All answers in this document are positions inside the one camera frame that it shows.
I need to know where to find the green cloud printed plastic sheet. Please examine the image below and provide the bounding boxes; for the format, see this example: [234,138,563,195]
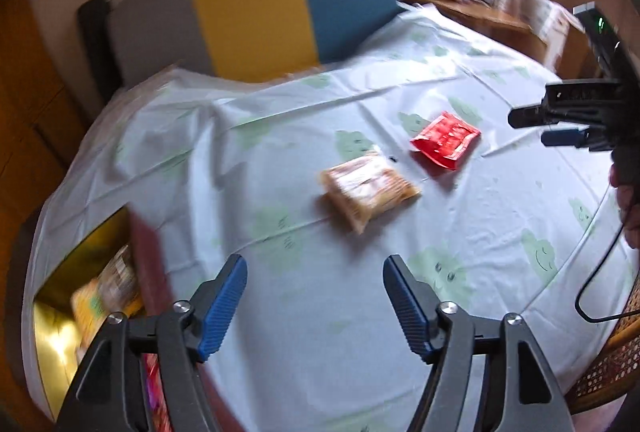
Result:
[25,4,636,432]

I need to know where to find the plain shiny red snack packet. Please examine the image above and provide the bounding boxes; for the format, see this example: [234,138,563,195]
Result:
[410,111,482,170]

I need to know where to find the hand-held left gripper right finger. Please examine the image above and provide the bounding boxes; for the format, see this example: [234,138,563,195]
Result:
[382,254,576,432]

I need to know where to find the wooden shelf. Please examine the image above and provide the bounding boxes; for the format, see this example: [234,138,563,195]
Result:
[400,0,556,63]

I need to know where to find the small red snack packet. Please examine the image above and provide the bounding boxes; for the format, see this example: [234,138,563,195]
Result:
[142,352,166,432]

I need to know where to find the grey yellow blue headboard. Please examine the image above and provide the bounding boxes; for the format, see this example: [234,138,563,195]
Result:
[107,0,401,88]

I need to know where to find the dark brown gold snack packet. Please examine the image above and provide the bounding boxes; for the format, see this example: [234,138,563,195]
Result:
[97,244,141,308]

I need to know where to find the rattan chair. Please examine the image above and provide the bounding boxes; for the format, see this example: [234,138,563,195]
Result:
[565,262,640,415]

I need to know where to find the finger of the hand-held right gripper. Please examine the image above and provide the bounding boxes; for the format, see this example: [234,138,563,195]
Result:
[507,104,551,129]
[541,128,591,149]

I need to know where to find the clear packet of beige crackers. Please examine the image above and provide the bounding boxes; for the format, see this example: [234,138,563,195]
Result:
[320,154,422,234]

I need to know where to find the black cable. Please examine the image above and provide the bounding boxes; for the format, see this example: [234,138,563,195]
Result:
[575,192,640,324]

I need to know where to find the white cardboard box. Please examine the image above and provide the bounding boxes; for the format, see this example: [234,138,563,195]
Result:
[532,0,601,78]

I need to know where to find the red box with gold inside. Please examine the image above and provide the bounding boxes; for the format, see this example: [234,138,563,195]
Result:
[30,207,226,432]

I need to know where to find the person's right hand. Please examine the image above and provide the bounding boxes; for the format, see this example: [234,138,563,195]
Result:
[609,147,640,250]

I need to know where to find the yellow green cracker packet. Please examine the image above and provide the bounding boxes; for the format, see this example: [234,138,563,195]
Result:
[70,279,131,348]

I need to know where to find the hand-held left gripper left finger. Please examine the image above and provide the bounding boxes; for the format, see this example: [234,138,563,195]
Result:
[55,254,249,432]

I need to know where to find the wooden wardrobe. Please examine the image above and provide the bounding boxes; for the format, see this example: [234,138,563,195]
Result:
[0,0,88,233]

